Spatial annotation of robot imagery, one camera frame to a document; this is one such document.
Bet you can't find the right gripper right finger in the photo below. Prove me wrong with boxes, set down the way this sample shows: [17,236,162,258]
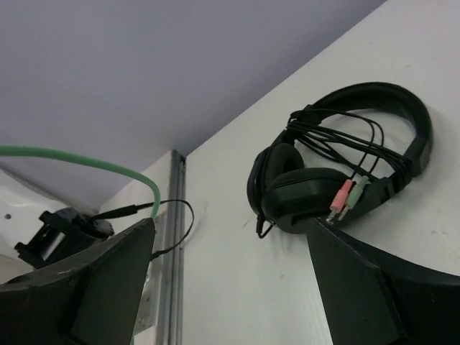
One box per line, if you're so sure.
[307,222,459,344]

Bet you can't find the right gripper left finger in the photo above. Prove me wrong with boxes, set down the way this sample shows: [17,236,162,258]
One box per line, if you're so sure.
[1,218,155,344]

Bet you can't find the green headphone cable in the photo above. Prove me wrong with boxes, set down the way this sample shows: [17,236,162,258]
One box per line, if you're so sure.
[0,143,161,220]

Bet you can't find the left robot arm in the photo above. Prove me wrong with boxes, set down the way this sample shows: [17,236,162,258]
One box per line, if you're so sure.
[1,171,114,284]

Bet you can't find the black headphones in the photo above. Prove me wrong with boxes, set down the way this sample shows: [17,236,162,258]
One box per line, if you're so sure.
[247,82,433,238]

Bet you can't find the metal rail bracket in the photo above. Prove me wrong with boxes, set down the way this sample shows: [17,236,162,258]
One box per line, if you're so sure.
[132,150,188,344]

